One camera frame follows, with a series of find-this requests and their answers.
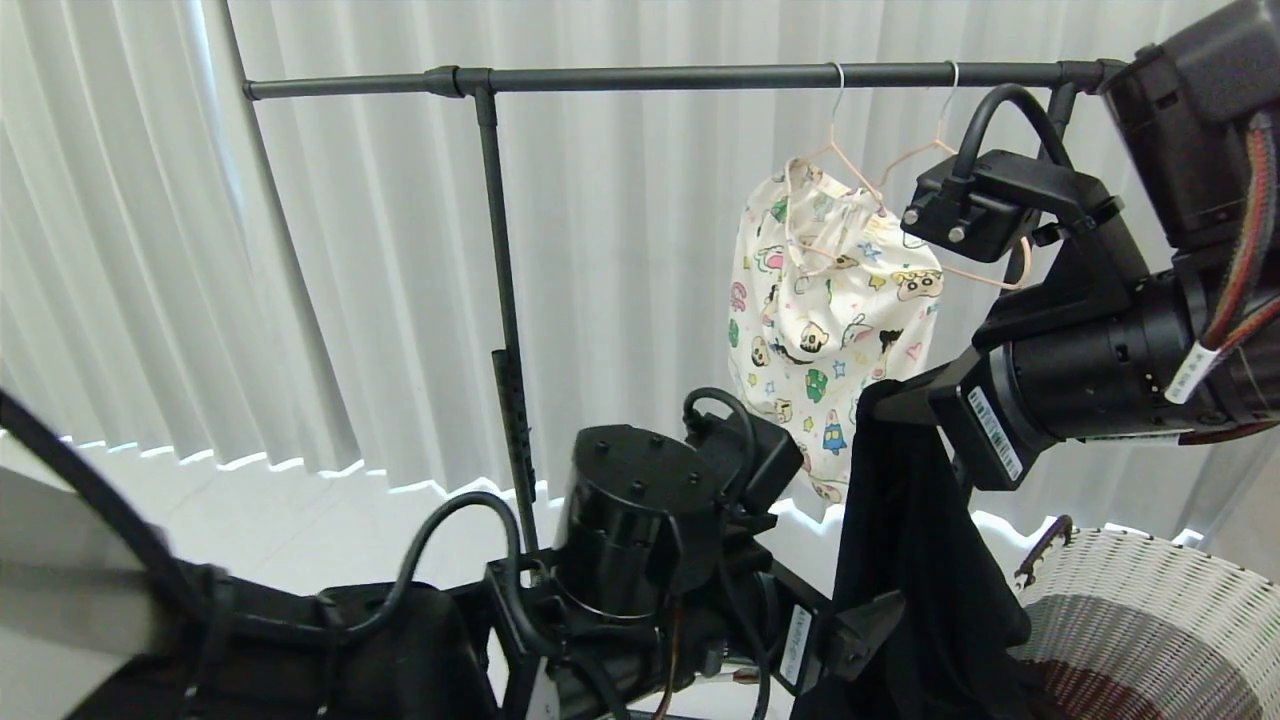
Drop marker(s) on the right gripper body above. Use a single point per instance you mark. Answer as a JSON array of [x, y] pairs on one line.
[[1080, 370]]

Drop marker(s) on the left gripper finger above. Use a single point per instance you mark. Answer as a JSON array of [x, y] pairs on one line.
[[865, 630]]

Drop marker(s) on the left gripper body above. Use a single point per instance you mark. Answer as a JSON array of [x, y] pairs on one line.
[[795, 640]]

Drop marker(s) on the black garment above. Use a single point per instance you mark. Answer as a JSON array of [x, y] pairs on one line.
[[910, 560]]

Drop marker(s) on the cream printed garment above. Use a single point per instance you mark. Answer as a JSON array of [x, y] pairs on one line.
[[820, 330]]

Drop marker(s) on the pink clothes hanger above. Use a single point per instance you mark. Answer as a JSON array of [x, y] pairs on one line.
[[836, 100], [948, 100]]

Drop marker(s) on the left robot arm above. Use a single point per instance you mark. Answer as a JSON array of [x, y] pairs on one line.
[[630, 520]]

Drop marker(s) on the white laundry basket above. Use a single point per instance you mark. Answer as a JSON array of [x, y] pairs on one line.
[[1150, 620]]

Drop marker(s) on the black clothes rack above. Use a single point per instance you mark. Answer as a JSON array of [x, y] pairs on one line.
[[650, 76]]

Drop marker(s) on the white curtain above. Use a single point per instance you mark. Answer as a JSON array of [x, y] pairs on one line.
[[350, 250]]

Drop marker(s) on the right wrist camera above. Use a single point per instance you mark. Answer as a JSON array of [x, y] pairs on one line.
[[1000, 200]]

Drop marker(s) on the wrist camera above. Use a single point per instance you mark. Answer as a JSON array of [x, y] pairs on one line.
[[1000, 200], [765, 450]]

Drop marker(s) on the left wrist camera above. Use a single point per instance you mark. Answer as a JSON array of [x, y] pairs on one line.
[[765, 450]]

